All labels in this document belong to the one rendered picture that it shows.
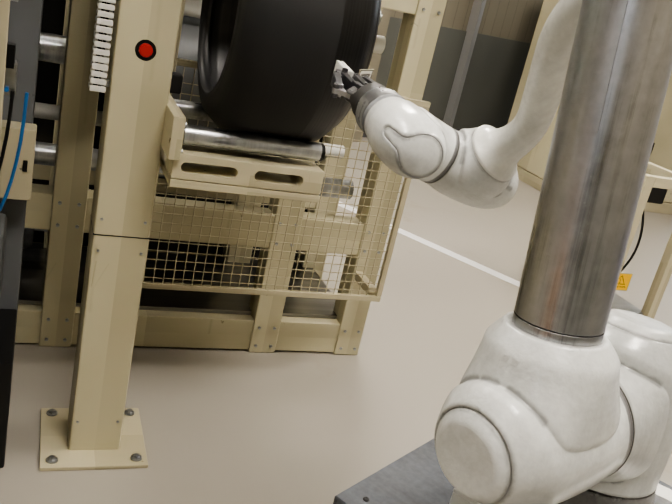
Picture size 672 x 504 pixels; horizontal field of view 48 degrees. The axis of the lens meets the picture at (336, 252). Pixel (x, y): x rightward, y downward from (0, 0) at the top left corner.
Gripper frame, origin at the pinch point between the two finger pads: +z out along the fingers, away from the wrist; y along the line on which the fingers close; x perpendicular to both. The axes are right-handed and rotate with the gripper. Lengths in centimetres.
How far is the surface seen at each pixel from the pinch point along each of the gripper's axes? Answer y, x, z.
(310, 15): 5.3, -7.2, 12.2
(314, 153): -6.3, 25.4, 20.3
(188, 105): 19, 28, 49
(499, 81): -430, 136, 607
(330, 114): -5.5, 13.5, 14.7
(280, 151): 2.0, 26.0, 20.3
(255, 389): -18, 120, 47
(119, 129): 38, 29, 28
